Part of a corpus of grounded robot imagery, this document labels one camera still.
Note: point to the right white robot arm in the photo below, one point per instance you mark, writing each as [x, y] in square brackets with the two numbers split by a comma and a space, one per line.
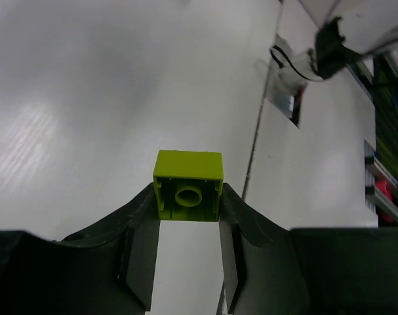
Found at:
[348, 32]

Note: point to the lime lego brick with hole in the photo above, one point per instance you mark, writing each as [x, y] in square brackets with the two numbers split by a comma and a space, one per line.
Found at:
[188, 185]

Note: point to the right aluminium frame rail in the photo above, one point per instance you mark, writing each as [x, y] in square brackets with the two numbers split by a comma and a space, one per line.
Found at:
[375, 170]

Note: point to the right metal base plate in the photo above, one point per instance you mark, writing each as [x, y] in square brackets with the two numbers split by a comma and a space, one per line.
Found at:
[285, 88]

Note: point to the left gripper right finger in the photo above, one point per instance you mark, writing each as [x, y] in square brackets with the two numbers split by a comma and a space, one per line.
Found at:
[270, 270]

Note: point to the red object beyond table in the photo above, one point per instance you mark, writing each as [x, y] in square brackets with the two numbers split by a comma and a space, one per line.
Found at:
[387, 210]

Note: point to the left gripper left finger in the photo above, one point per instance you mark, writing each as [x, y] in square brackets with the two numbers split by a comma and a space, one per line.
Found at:
[105, 268]

